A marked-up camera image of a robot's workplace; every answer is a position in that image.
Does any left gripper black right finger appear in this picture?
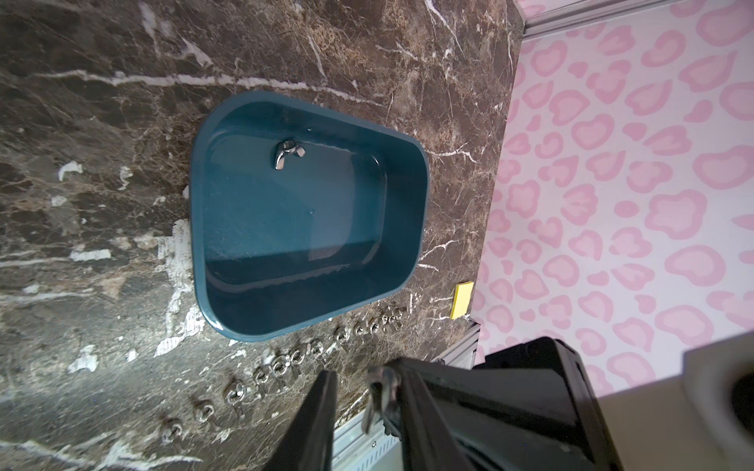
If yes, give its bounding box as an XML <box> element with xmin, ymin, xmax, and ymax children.
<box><xmin>367</xmin><ymin>361</ymin><xmax>471</xmax><ymax>470</ymax></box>

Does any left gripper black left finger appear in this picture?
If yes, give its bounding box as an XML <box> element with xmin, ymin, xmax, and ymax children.
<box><xmin>263</xmin><ymin>370</ymin><xmax>338</xmax><ymax>471</ymax></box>

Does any teal plastic storage box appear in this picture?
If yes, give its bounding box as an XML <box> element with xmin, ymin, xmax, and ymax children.
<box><xmin>190</xmin><ymin>91</ymin><xmax>430</xmax><ymax>343</ymax></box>

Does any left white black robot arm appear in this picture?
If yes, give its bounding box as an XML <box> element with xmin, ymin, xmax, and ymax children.
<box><xmin>266</xmin><ymin>335</ymin><xmax>753</xmax><ymax>470</ymax></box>

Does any row of table wing nuts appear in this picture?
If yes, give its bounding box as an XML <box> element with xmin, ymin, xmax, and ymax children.
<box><xmin>161</xmin><ymin>306</ymin><xmax>406</xmax><ymax>444</ymax></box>

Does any pile of silver wing nuts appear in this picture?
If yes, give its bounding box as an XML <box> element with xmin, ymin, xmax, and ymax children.
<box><xmin>274</xmin><ymin>139</ymin><xmax>306</xmax><ymax>171</ymax></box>

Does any yellow sticky note pad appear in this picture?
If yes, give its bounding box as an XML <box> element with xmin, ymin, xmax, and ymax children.
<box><xmin>450</xmin><ymin>282</ymin><xmax>474</xmax><ymax>320</ymax></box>

